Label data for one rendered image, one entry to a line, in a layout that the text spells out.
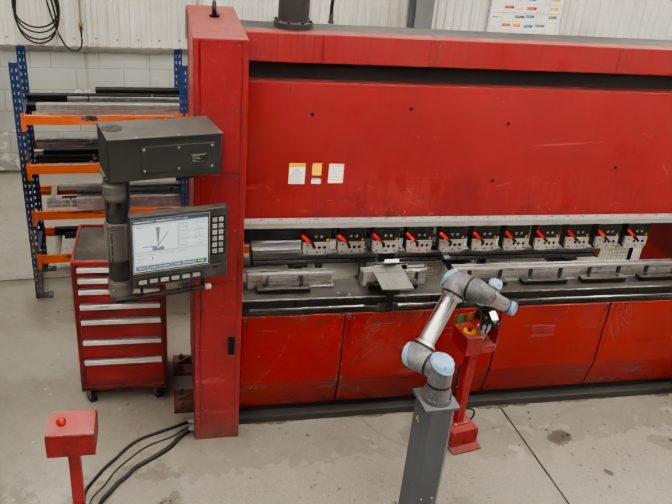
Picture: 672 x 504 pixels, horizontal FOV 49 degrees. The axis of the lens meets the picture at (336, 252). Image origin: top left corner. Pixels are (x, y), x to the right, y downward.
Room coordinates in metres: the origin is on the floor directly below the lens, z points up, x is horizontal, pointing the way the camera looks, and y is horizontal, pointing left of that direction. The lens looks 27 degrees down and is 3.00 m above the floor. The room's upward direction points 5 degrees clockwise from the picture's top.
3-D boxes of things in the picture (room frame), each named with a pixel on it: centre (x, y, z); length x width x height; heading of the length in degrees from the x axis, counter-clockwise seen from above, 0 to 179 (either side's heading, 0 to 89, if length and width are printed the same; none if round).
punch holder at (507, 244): (3.98, -1.04, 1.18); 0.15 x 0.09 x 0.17; 104
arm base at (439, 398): (2.88, -0.55, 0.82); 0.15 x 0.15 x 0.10
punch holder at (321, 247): (3.68, 0.12, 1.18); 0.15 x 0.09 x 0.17; 104
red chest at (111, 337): (3.76, 1.25, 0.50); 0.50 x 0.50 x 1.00; 14
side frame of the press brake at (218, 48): (3.72, 0.70, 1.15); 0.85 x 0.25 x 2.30; 14
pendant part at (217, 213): (3.02, 0.73, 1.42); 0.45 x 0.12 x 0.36; 118
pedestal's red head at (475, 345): (3.53, -0.83, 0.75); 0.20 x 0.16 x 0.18; 115
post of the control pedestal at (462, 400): (3.53, -0.83, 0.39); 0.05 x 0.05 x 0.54; 25
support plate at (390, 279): (3.65, -0.33, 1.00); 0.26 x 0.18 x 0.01; 14
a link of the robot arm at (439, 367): (2.89, -0.55, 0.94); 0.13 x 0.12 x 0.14; 53
